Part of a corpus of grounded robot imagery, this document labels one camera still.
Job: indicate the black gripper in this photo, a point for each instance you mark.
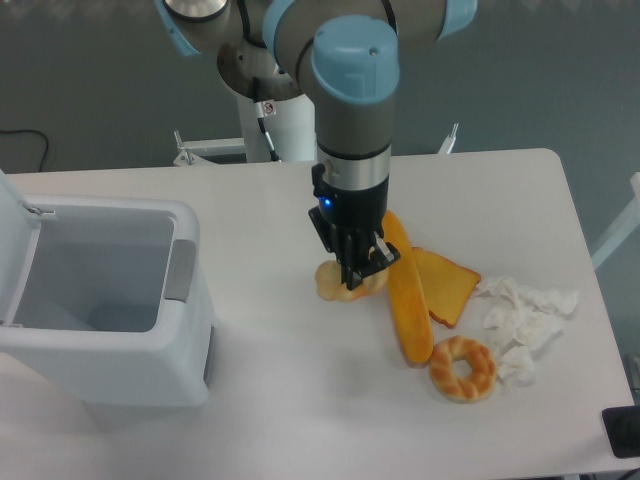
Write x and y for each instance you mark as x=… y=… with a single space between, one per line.
x=349 y=225

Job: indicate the round pale bread roll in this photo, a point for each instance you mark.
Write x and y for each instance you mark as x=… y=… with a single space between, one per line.
x=329 y=286

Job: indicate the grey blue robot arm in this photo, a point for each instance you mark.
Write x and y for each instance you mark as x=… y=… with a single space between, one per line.
x=321 y=78

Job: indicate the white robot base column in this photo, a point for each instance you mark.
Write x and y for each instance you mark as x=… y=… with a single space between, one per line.
x=277 y=120

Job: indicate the long orange baguette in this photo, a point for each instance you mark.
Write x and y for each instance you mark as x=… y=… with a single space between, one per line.
x=408 y=305

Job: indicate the orange toast slice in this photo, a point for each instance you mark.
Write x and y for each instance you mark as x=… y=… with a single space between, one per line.
x=447 y=286

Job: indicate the crumpled white tissue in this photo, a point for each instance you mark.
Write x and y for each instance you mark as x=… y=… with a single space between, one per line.
x=521 y=324

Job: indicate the white open bin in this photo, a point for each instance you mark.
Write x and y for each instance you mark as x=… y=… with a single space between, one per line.
x=105 y=297

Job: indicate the black device at edge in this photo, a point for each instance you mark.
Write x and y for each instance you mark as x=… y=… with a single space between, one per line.
x=622 y=429

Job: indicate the braided ring bread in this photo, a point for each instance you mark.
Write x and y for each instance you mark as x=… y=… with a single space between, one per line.
x=463 y=369

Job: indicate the white base frame bracket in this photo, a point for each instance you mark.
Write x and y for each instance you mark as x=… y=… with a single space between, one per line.
x=197 y=152

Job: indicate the white metal frame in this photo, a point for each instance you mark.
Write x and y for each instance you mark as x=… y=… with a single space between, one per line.
x=625 y=223

